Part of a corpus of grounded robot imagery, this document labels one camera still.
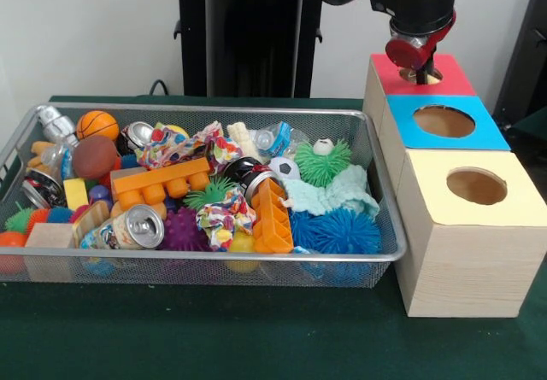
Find green fuzzy ball with eye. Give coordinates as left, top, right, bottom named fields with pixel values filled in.
left=294, top=137, right=354, bottom=187

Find blue spiky rubber ball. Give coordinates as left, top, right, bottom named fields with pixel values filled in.
left=290, top=208, right=382, bottom=255

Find plain wooden cube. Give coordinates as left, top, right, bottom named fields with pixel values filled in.
left=24, top=221, right=76, bottom=249

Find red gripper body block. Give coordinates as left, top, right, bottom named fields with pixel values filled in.
left=384, top=10, right=457, bottom=73

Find brown rubber ball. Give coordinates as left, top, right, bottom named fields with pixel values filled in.
left=72, top=134, right=119, bottom=180

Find purple spiky ball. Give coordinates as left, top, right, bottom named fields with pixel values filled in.
left=161, top=207, right=213, bottom=252

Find small soccer ball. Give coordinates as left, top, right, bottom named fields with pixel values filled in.
left=268, top=156, right=301, bottom=180

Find light blue knitted cloth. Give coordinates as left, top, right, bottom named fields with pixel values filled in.
left=284, top=164, right=380, bottom=219

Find black cable loop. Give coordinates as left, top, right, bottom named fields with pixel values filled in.
left=149, top=79, right=173, bottom=97

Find wooden box with three holes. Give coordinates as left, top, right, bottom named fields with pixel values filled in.
left=362, top=53, right=547, bottom=318

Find black upright panel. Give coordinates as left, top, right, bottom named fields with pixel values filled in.
left=493, top=0, right=547, bottom=136

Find small orange basketball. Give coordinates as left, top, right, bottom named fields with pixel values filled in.
left=75, top=109, right=121, bottom=141

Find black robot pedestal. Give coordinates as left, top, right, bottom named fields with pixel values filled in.
left=164, top=0, right=345, bottom=98

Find red-orange ball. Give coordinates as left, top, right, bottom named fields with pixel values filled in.
left=0, top=231, right=29, bottom=275

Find shallow clear mesh bin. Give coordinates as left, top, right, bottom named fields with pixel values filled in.
left=0, top=102, right=407, bottom=288

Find colourful drink can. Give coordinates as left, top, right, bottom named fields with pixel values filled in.
left=80, top=203, right=167, bottom=251

